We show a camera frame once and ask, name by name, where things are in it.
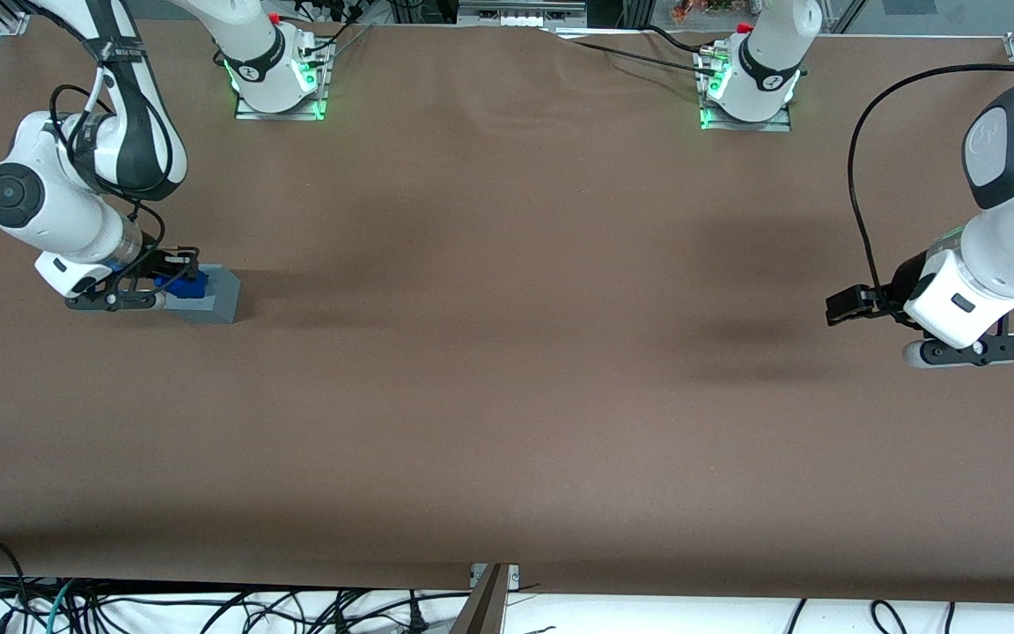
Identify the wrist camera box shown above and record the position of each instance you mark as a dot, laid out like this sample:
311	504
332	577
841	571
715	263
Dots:
111	302
982	350

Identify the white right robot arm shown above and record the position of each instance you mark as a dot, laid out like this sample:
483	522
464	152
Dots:
40	207

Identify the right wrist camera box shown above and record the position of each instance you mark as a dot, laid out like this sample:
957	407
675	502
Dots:
111	302

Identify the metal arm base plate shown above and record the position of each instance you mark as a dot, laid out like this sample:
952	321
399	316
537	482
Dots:
780	126
252	114

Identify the metal table edge bracket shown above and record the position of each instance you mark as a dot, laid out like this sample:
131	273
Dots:
511	574

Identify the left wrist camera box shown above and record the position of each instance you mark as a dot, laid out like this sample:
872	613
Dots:
982	350

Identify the blue plastic part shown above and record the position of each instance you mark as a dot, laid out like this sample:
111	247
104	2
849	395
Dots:
190	286

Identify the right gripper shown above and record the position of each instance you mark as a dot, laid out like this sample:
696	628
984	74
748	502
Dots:
153	259

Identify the orange background clutter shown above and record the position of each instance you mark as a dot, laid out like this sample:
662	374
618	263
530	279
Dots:
705	7

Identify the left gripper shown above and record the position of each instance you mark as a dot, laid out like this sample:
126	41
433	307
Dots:
901	283

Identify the grey table leg strut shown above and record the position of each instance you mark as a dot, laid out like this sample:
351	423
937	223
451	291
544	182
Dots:
482	608

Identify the gray square base block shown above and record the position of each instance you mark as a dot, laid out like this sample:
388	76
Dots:
224	299

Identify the brown table cover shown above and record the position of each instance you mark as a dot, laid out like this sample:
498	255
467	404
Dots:
507	396

